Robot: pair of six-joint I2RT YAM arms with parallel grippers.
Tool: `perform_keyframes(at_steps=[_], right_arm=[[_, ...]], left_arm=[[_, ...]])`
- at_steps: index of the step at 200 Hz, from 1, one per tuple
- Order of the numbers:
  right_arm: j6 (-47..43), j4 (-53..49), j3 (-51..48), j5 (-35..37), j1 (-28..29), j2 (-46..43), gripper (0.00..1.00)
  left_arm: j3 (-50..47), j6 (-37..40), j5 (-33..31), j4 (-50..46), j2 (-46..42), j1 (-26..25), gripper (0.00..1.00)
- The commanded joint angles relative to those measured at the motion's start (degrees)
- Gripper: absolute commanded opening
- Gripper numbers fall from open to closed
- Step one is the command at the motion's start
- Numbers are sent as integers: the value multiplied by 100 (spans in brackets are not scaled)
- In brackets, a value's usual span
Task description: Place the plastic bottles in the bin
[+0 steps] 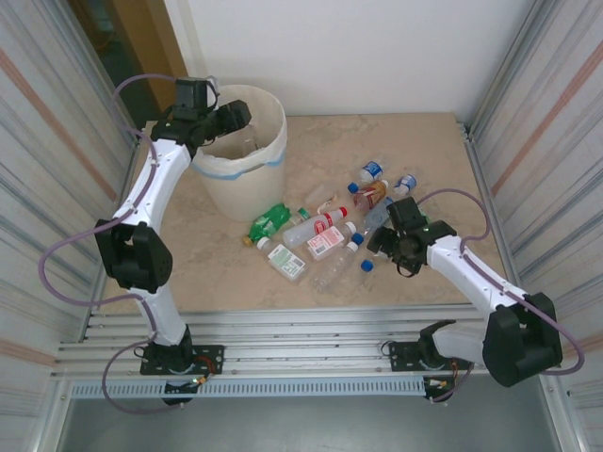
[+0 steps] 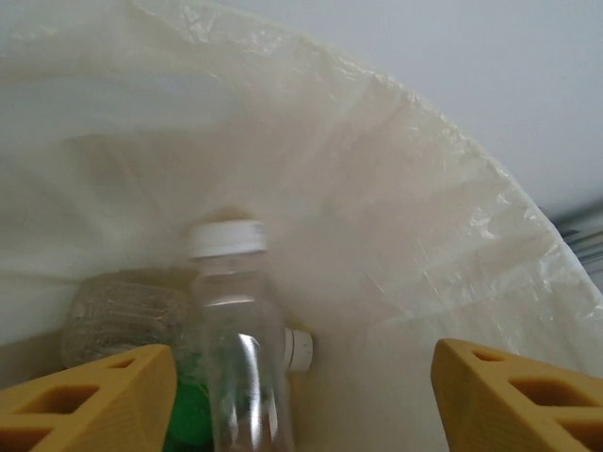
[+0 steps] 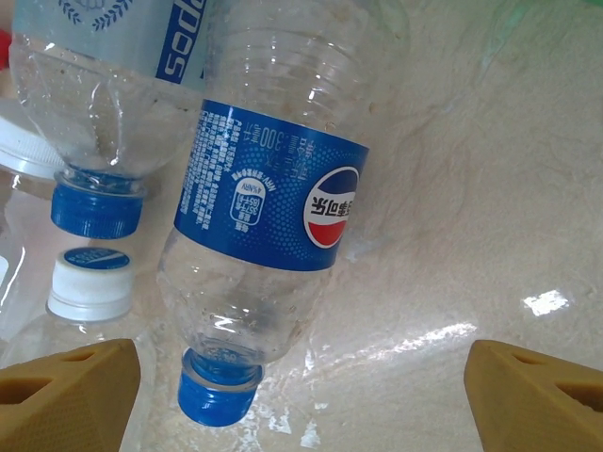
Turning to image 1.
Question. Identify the green label square bottle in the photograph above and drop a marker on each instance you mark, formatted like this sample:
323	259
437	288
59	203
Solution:
285	261

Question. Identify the small bottle green cap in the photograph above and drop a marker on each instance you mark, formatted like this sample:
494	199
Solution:
304	214

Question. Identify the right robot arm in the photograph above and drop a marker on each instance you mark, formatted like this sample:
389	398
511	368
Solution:
518	348

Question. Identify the red orange label bottle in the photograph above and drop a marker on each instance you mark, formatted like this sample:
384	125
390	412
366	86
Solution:
372	193

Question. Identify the red label square bottle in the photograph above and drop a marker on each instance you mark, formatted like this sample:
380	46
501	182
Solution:
325	242

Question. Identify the bluish clear bottle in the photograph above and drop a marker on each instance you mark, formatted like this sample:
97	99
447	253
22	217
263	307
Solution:
377	219

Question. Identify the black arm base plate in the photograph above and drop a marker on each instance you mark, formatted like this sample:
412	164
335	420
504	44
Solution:
400	358
212	358

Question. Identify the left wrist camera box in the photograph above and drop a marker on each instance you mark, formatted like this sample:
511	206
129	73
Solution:
212	85

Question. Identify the cream plastic bin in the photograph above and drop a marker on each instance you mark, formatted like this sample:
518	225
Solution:
245	193

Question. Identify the small blue label bottle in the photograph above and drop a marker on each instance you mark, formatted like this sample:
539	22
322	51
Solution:
408	181

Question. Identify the aluminium frame post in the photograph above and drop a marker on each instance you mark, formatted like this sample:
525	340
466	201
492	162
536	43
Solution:
511	61
122	101

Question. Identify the clear bottle white cap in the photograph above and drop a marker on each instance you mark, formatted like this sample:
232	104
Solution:
334	268

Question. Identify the blue label bottle blue cap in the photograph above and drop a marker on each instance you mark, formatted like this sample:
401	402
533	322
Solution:
373	168
367	266

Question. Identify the aluminium rail frame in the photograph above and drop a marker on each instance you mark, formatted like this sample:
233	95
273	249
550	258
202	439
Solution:
306	339

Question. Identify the wooden door frame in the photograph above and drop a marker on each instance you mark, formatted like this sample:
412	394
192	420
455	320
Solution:
155	56

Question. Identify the translucent white bin liner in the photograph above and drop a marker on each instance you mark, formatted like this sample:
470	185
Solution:
235	165

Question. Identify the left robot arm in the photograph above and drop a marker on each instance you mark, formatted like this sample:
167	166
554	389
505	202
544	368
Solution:
136	259

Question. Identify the yellow power connector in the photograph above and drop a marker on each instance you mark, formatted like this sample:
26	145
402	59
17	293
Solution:
201	379
439	384

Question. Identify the translucent capless bottle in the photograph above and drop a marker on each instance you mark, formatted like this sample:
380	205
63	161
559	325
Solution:
320	194

